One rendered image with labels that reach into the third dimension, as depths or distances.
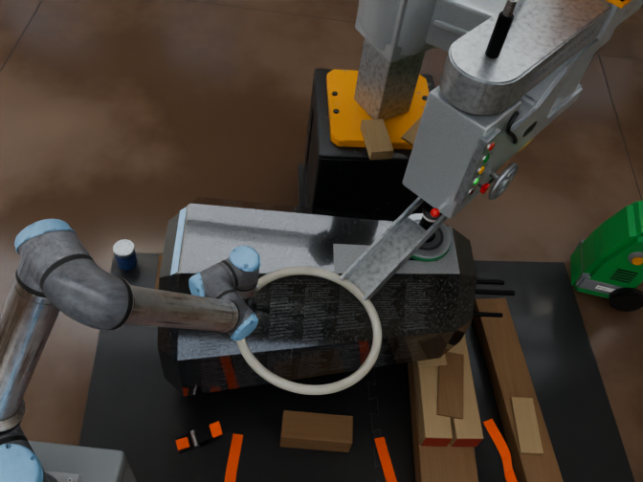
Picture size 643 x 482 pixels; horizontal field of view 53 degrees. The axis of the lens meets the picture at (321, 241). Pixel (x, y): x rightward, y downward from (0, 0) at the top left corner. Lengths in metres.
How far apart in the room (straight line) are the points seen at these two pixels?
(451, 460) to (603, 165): 2.29
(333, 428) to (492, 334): 0.93
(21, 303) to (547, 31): 1.61
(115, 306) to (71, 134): 2.76
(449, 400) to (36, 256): 1.93
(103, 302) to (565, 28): 1.53
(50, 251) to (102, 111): 2.83
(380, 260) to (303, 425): 0.87
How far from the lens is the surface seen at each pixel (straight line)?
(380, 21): 2.62
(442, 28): 2.61
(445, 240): 2.52
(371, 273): 2.28
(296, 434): 2.80
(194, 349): 2.43
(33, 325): 1.53
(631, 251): 3.41
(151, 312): 1.47
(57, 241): 1.41
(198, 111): 4.11
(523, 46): 2.02
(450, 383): 2.89
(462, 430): 2.83
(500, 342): 3.22
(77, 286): 1.35
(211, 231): 2.46
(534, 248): 3.77
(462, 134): 1.99
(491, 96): 1.88
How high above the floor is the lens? 2.76
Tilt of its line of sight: 53 degrees down
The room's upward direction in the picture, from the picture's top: 9 degrees clockwise
